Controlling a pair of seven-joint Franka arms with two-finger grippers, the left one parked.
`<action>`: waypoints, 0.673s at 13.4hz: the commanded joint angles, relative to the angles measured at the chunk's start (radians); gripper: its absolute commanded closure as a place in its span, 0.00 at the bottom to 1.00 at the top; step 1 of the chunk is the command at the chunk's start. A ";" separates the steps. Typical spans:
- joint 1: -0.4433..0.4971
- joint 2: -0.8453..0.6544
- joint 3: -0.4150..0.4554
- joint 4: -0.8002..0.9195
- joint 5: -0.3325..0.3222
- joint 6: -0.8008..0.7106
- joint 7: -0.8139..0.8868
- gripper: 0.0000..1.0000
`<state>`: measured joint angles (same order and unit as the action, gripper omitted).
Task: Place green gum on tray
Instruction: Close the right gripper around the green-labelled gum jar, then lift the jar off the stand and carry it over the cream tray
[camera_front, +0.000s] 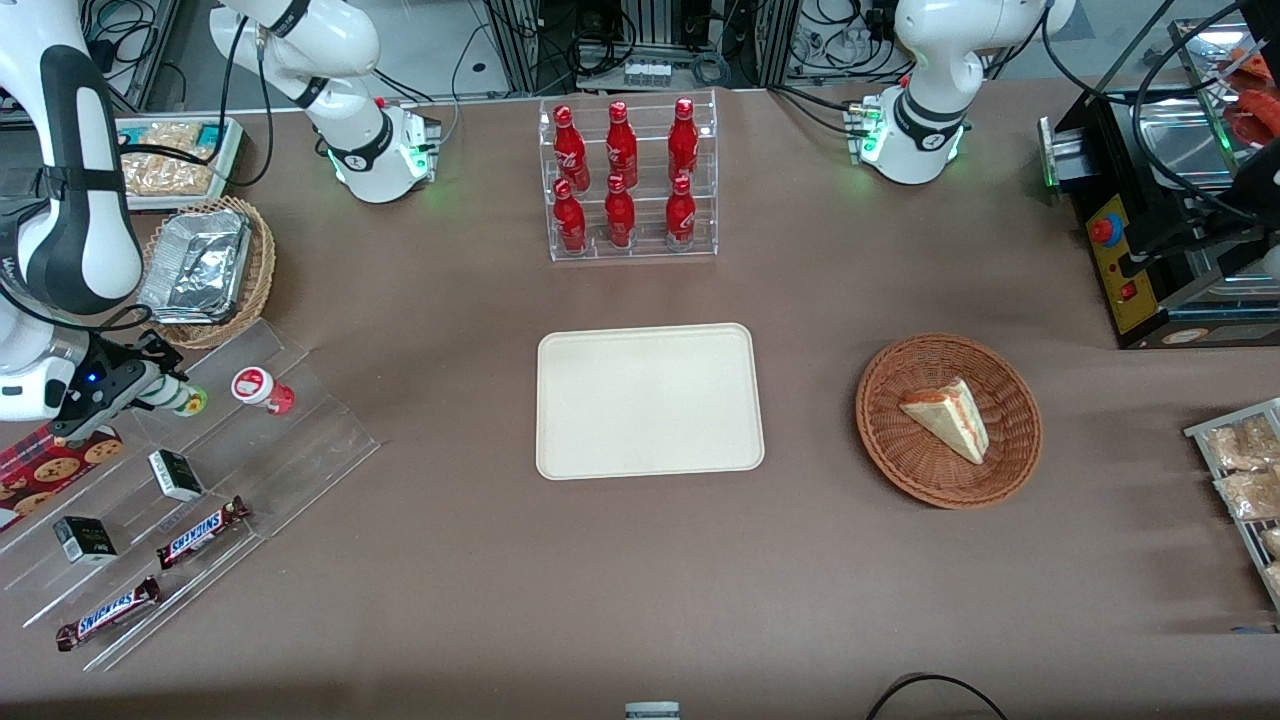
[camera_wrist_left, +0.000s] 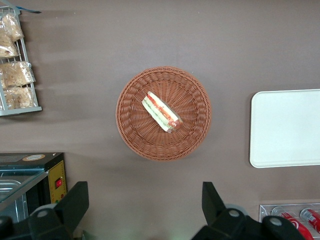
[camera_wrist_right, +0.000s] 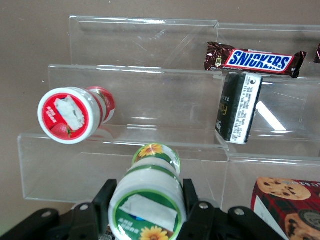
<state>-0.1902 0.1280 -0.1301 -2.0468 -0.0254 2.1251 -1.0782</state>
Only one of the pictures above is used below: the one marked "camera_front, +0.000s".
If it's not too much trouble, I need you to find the grey wire rack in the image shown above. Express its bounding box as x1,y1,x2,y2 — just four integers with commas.
1184,397,1280,613

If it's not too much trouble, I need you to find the clear bag of snacks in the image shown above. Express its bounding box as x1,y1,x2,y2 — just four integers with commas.
1214,470,1280,522
1203,414,1280,473

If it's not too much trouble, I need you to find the round brown wicker basket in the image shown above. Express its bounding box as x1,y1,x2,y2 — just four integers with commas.
855,333,1044,511

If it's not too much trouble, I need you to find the red cola bottle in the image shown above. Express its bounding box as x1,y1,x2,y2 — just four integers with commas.
604,175,637,249
605,100,639,190
553,105,590,192
664,175,697,247
667,97,700,187
552,179,588,254

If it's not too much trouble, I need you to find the oval tan wicker basket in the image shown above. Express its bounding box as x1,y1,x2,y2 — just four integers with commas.
133,196,278,350

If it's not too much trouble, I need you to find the clear bag of crackers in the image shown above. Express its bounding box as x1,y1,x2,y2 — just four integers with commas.
122,148,219,198
140,121,203,153

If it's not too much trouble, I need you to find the small black box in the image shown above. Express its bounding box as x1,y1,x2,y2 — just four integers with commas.
148,449,205,503
53,515,119,565

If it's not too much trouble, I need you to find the silver foil tray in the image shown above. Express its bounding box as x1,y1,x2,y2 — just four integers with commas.
140,209,253,327

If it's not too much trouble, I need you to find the clear acrylic stepped stand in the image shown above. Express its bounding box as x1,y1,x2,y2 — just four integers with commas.
0,318,382,673

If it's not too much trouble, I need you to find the beige plastic tray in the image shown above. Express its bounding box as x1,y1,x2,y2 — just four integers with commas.
536,322,766,482

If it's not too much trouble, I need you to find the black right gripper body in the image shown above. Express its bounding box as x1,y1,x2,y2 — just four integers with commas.
49,338,163,447

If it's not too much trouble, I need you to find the black cable loop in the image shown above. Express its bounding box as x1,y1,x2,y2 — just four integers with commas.
864,672,1012,720

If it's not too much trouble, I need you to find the clear acrylic bottle rack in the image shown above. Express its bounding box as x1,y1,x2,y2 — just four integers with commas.
538,88,719,264

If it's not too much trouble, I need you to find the white snack bin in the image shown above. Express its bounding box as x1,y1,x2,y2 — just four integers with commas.
114,115,245,215

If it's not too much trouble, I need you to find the brown Snickers bar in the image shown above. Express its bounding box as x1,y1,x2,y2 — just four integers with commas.
55,576,162,653
157,496,251,571

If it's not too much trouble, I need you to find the red gum bottle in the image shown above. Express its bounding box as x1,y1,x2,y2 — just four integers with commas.
231,367,297,417

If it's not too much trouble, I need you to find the wrapped triangle sandwich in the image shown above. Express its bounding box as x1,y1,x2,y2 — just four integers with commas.
898,377,991,466

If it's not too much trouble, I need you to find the red plaid cookie box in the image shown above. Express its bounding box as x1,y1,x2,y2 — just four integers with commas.
0,424,125,532

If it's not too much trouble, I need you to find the black sealing machine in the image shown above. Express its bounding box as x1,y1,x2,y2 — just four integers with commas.
1038,18,1280,351

